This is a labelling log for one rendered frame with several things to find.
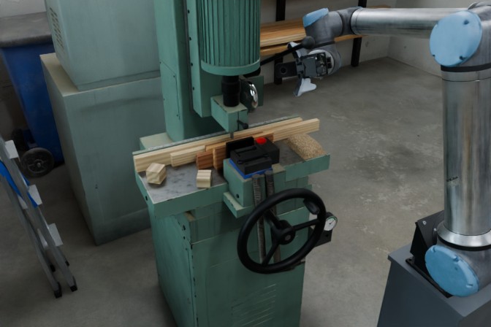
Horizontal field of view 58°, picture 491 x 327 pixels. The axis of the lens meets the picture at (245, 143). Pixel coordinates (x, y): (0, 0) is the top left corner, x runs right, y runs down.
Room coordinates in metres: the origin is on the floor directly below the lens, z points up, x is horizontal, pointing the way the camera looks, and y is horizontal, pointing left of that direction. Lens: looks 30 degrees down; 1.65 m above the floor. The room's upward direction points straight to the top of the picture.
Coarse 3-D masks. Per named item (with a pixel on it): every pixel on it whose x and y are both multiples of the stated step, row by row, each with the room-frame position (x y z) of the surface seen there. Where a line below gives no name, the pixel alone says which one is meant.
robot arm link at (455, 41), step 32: (448, 32) 0.99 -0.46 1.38; (480, 32) 0.96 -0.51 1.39; (448, 64) 0.97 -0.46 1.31; (480, 64) 0.95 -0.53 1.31; (448, 96) 0.97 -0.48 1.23; (480, 96) 0.94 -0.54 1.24; (448, 128) 0.96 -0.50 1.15; (480, 128) 0.92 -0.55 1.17; (448, 160) 0.94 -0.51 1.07; (480, 160) 0.91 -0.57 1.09; (448, 192) 0.93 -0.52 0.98; (480, 192) 0.89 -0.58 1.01; (448, 224) 0.91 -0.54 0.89; (480, 224) 0.87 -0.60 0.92; (448, 256) 0.85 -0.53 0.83; (480, 256) 0.84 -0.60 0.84; (448, 288) 0.84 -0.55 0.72; (480, 288) 0.81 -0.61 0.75
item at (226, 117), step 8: (216, 96) 1.33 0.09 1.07; (216, 104) 1.29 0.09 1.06; (240, 104) 1.27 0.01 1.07; (216, 112) 1.29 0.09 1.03; (224, 112) 1.23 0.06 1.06; (232, 112) 1.22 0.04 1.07; (240, 112) 1.23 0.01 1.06; (216, 120) 1.29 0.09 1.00; (224, 120) 1.23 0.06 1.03; (232, 120) 1.22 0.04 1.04; (240, 120) 1.23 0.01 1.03; (224, 128) 1.24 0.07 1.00; (232, 128) 1.22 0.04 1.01; (240, 128) 1.23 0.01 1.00
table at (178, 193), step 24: (168, 168) 1.16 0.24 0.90; (192, 168) 1.16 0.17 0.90; (288, 168) 1.18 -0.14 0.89; (312, 168) 1.22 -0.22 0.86; (144, 192) 1.07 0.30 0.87; (168, 192) 1.04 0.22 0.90; (192, 192) 1.04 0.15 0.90; (216, 192) 1.07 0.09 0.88; (168, 216) 1.00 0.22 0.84; (240, 216) 1.00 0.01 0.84
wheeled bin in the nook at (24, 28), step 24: (0, 24) 2.66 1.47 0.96; (24, 24) 2.63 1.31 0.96; (48, 24) 2.63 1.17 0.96; (0, 48) 2.58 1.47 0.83; (24, 48) 2.48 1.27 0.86; (48, 48) 2.55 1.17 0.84; (24, 72) 2.48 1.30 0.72; (24, 96) 2.47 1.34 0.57; (48, 96) 2.54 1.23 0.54; (48, 120) 2.54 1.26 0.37; (24, 144) 2.77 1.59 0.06; (48, 144) 2.53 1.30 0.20; (24, 168) 2.40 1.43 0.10; (48, 168) 2.47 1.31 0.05
